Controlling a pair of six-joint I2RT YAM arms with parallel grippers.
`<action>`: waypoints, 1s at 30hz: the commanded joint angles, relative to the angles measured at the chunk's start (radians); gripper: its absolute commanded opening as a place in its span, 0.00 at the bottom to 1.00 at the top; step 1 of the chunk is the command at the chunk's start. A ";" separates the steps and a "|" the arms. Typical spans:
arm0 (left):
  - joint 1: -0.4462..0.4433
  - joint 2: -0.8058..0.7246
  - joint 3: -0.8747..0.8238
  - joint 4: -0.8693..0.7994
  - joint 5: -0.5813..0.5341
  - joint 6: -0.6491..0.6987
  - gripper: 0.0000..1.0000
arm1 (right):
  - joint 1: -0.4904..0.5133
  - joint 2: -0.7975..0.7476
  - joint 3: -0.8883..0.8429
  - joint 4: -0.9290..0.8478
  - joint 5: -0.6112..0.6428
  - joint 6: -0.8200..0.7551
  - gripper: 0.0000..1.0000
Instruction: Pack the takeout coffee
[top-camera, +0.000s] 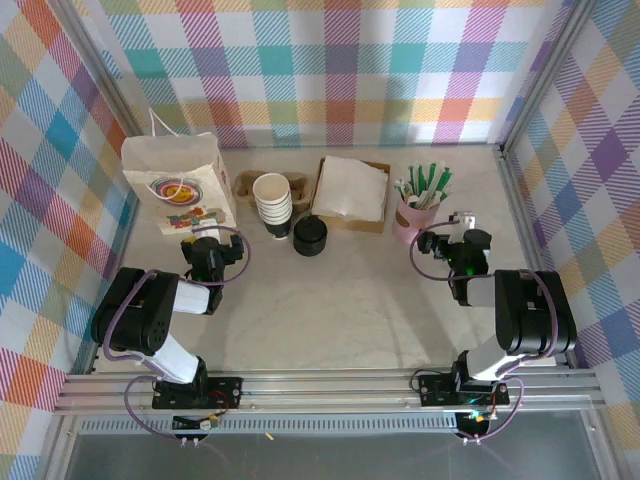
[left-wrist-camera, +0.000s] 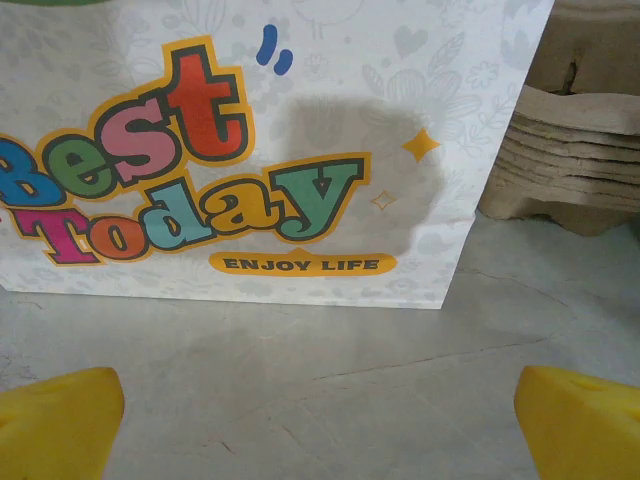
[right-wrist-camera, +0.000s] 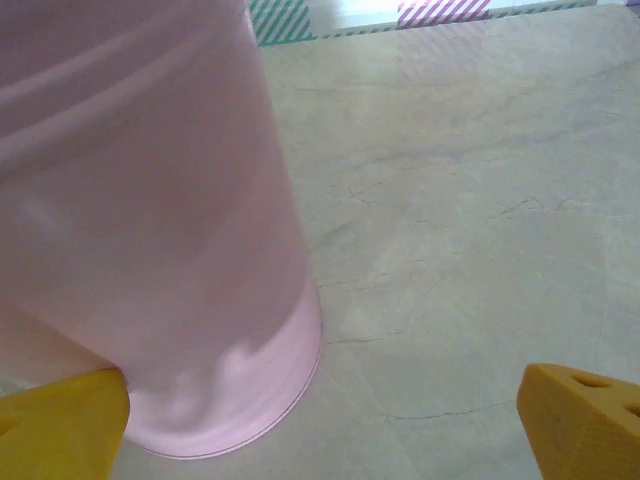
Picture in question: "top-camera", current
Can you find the green wrapped straw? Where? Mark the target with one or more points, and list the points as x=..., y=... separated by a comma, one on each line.
x=422, y=177
x=448, y=180
x=441, y=177
x=414, y=175

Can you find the pink cylindrical holder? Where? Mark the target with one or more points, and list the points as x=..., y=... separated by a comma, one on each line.
x=407, y=225

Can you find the brown pulp cup carrier stack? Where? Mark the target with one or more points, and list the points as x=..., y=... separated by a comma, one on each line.
x=245, y=187

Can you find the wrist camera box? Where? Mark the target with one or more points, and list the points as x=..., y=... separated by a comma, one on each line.
x=465, y=220
x=207, y=232

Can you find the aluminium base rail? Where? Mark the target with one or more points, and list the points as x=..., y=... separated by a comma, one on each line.
x=325, y=395

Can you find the brown cardboard napkin box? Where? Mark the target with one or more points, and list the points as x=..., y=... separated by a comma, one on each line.
x=378, y=166

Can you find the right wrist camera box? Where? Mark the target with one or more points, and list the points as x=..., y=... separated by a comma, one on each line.
x=465, y=220

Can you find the white paper packet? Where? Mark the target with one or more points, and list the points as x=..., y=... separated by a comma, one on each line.
x=402, y=186

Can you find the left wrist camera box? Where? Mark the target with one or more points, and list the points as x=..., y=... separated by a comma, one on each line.
x=207, y=232

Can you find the aluminium frame post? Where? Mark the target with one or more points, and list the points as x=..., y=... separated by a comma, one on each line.
x=109, y=75
x=545, y=75

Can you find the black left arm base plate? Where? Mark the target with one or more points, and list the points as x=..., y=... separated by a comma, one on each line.
x=227, y=392

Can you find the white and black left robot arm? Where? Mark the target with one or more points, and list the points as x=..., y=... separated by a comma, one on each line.
x=150, y=310

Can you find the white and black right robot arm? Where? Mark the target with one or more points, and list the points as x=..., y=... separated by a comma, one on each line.
x=530, y=310

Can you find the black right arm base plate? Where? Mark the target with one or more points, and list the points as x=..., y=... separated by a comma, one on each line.
x=432, y=392

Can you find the stack of paper cups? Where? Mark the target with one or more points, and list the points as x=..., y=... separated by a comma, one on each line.
x=272, y=192

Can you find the white printed paper bag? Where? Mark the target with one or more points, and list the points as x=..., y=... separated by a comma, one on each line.
x=170, y=160

